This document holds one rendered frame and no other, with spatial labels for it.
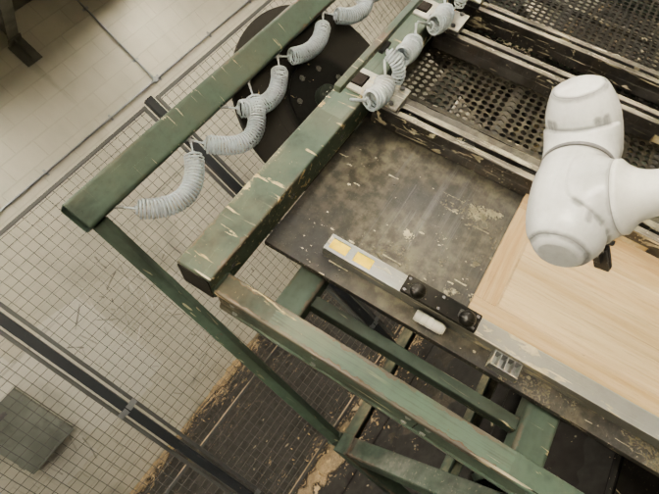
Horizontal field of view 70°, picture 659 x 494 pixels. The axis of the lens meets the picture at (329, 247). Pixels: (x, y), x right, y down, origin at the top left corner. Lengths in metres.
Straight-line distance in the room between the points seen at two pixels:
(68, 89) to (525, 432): 5.42
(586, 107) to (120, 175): 1.22
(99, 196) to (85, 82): 4.45
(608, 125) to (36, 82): 5.55
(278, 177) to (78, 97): 4.74
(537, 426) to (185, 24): 5.86
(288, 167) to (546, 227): 0.76
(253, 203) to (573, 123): 0.74
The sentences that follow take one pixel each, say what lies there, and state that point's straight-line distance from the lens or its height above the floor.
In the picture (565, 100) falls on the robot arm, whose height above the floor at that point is 1.76.
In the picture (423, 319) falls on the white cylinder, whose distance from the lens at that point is 1.16.
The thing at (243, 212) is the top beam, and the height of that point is 1.88.
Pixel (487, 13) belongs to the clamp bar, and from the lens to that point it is 1.95.
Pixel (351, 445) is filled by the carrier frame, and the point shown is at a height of 0.79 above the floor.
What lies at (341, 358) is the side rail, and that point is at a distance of 1.08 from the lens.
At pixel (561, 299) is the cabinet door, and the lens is 1.33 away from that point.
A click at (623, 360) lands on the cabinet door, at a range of 1.35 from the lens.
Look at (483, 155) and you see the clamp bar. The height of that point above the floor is 1.51.
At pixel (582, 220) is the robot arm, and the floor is 1.68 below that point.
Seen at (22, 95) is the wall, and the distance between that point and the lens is 5.85.
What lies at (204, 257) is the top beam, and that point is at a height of 1.88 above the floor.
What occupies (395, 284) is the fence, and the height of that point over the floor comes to 1.51.
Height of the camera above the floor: 2.06
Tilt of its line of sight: 19 degrees down
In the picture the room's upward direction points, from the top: 44 degrees counter-clockwise
